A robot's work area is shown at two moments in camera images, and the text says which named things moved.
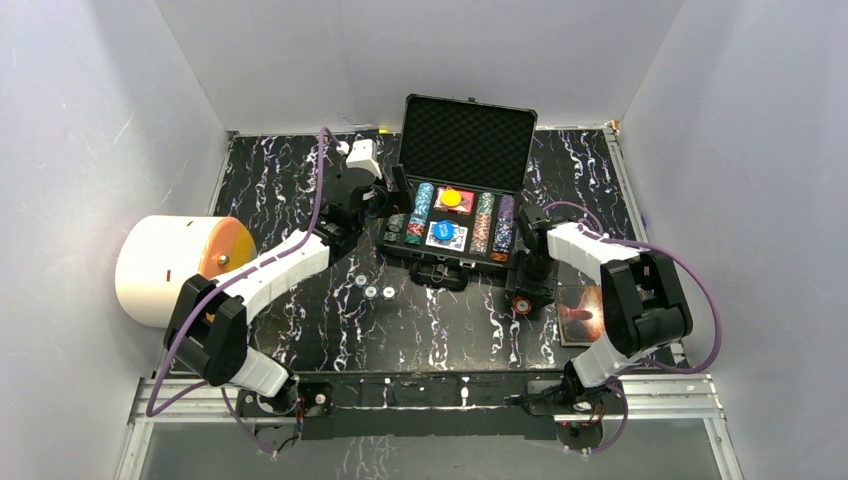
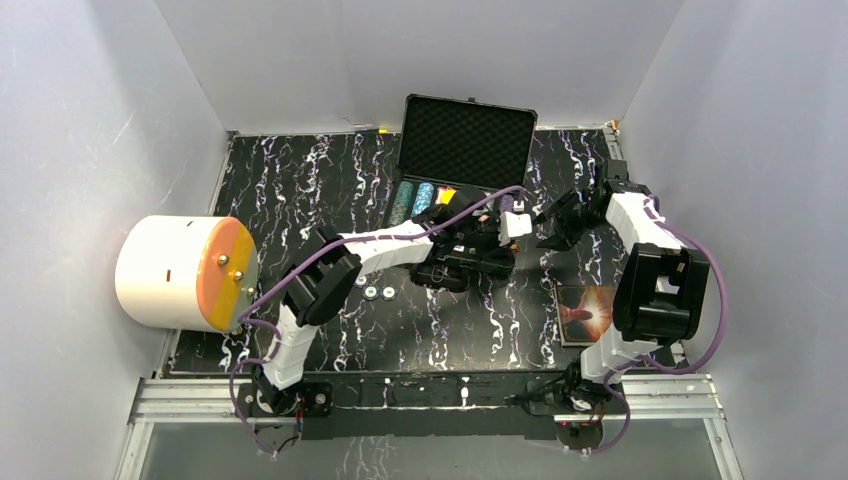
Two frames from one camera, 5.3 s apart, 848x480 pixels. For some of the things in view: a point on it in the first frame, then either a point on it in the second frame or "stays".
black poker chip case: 468,164 stays
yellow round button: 451,197 stays
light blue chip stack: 423,201 stays
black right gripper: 546,290 → 566,236
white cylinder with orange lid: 155,253 stays
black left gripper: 387,198 → 488,234
